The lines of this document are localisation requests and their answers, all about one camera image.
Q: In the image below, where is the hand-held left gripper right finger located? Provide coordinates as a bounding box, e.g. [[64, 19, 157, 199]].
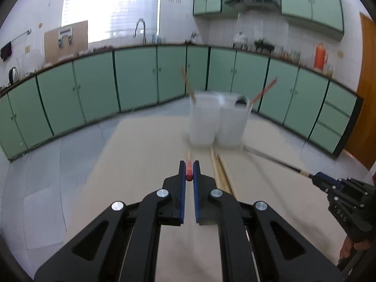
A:
[[192, 160, 344, 282]]

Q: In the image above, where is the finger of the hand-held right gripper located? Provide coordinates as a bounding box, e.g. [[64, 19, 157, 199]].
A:
[[311, 179, 339, 195], [312, 172, 350, 184]]

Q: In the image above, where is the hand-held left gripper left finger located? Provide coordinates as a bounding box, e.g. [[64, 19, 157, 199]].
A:
[[34, 160, 188, 282]]

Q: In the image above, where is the black chopstick gold end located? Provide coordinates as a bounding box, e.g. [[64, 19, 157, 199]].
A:
[[242, 145, 316, 180]]

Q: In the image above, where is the white two-compartment utensil holder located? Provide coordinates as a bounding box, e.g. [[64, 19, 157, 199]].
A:
[[189, 91, 251, 149]]

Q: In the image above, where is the plain bamboo chopstick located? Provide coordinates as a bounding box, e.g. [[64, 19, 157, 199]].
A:
[[180, 66, 198, 104]]

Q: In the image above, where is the person's right hand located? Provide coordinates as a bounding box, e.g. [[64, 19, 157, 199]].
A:
[[340, 236, 372, 261]]

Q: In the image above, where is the wooden door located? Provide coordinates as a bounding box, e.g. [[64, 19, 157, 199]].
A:
[[344, 12, 376, 171]]

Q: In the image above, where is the orange thermos flask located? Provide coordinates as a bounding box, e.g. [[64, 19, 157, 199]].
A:
[[314, 42, 328, 70]]

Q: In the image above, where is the row of green base cabinets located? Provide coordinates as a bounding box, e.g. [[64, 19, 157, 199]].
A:
[[0, 45, 365, 161]]

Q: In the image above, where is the chrome kitchen faucet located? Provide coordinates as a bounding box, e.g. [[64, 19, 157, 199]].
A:
[[134, 18, 146, 44]]

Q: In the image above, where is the black range hood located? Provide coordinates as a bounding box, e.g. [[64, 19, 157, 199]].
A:
[[225, 0, 279, 8]]

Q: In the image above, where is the brown cardboard sheet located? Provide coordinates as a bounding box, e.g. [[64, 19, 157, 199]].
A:
[[44, 20, 89, 64]]

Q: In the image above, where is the white window blind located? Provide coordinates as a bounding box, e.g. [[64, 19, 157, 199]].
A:
[[61, 0, 163, 44]]

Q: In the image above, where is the dark hanging towel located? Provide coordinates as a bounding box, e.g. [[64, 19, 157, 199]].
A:
[[0, 42, 12, 62]]

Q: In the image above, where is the row of green wall cabinets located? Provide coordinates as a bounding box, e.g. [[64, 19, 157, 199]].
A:
[[193, 0, 345, 34]]

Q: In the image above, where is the metal towel rail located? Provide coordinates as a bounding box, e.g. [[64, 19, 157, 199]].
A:
[[6, 29, 31, 46]]

